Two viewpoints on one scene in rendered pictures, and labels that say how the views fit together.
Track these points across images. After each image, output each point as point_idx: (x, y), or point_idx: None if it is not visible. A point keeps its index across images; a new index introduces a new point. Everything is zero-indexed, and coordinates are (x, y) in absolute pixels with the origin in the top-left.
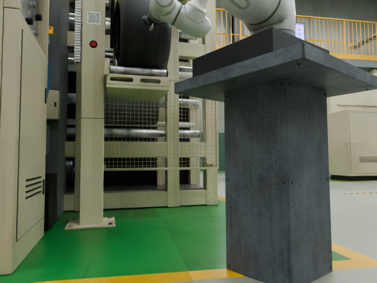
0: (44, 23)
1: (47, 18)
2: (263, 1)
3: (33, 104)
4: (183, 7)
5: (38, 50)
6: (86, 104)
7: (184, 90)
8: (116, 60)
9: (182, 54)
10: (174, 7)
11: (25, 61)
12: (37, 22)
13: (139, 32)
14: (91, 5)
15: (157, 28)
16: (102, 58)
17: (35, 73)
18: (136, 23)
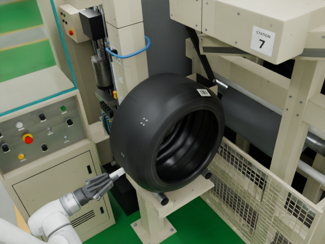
0: (82, 117)
1: (82, 114)
2: None
3: (57, 195)
4: (49, 238)
5: (58, 161)
6: None
7: None
8: (176, 126)
9: (307, 121)
10: (43, 235)
11: (25, 193)
12: (77, 118)
13: (120, 166)
14: (121, 92)
15: (129, 174)
16: None
17: (52, 181)
18: (114, 158)
